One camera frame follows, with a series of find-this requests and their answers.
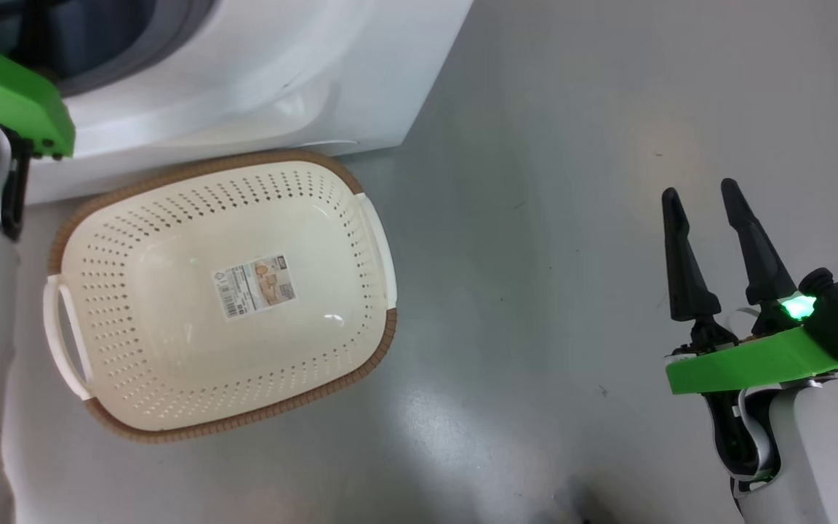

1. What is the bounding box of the cream perforated laundry basket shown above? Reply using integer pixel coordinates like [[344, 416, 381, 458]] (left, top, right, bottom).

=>
[[42, 150, 399, 444]]

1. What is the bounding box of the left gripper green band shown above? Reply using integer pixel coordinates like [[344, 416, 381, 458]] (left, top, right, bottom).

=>
[[0, 47, 76, 159]]

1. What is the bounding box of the printed basket label sticker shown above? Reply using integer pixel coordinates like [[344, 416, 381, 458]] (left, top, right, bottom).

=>
[[211, 253, 298, 322]]

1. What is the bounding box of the white front-load washing machine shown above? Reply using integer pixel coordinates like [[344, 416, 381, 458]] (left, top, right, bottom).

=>
[[0, 0, 475, 206]]

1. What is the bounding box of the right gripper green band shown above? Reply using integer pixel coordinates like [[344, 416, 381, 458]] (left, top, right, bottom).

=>
[[661, 178, 838, 396]]

